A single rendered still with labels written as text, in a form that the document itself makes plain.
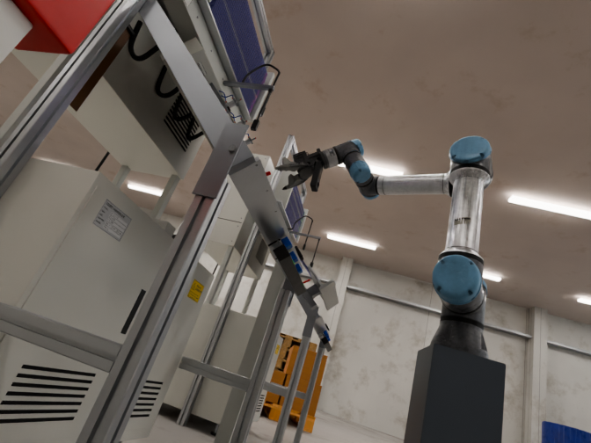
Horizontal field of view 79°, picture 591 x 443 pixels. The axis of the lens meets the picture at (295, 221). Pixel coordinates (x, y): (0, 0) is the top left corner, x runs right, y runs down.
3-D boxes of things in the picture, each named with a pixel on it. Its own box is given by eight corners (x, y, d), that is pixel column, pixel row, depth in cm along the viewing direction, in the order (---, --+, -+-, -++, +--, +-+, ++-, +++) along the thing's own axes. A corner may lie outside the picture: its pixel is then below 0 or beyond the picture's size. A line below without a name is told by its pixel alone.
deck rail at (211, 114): (229, 176, 73) (256, 162, 74) (226, 170, 71) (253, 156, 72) (138, 10, 106) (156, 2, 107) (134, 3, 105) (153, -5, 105)
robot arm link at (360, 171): (378, 182, 137) (367, 164, 144) (368, 163, 129) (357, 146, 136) (360, 192, 139) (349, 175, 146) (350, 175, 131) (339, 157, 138)
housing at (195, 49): (216, 156, 162) (244, 142, 164) (165, 67, 119) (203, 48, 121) (210, 145, 166) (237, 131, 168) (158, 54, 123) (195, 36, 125)
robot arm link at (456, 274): (483, 318, 97) (494, 158, 119) (478, 300, 86) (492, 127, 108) (436, 311, 104) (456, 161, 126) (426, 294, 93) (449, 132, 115)
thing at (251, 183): (286, 278, 131) (302, 268, 132) (229, 176, 73) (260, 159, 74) (284, 275, 131) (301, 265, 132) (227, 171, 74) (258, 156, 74)
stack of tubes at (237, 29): (249, 115, 169) (267, 75, 180) (210, 10, 124) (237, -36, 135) (225, 112, 173) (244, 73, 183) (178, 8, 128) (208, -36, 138)
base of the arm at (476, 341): (475, 366, 106) (478, 333, 110) (498, 362, 93) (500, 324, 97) (423, 351, 109) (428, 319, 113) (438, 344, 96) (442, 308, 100)
